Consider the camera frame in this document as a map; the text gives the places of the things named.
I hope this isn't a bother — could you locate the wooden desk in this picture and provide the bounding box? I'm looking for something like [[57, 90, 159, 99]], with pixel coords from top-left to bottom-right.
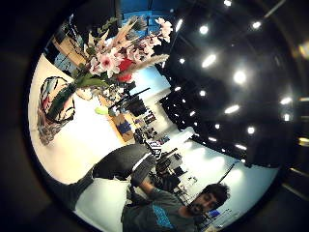
[[107, 111, 137, 144]]

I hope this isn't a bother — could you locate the yellow-green round object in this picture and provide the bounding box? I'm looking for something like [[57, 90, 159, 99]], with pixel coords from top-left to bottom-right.
[[95, 105, 110, 116]]

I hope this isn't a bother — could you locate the colourful glass vase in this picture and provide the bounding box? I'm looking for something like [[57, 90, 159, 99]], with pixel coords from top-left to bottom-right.
[[36, 75, 77, 147]]

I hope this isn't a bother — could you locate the white marker cube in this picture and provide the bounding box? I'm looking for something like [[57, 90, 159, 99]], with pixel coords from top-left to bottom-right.
[[146, 139, 164, 160]]

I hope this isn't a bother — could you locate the the person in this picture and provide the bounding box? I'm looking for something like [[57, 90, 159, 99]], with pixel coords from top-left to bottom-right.
[[120, 183, 232, 232]]

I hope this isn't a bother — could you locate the black tripod stand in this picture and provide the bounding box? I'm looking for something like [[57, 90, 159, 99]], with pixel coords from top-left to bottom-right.
[[107, 86, 152, 111]]

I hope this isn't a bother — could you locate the pink flower bouquet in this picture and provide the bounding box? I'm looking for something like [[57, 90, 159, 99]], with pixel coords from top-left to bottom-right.
[[47, 14, 174, 119]]

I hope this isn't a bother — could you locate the blue monitor screen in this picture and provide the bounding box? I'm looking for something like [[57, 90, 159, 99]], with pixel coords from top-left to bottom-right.
[[208, 208, 222, 219]]

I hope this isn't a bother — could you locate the wooden cabinet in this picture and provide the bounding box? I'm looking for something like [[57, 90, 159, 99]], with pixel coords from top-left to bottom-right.
[[51, 34, 86, 67]]

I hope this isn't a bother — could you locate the black light stand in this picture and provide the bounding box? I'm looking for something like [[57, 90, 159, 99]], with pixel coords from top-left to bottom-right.
[[217, 159, 240, 186]]

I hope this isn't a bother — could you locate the group of ceiling lamps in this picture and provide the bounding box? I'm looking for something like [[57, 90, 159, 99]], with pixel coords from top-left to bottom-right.
[[173, 0, 309, 153]]

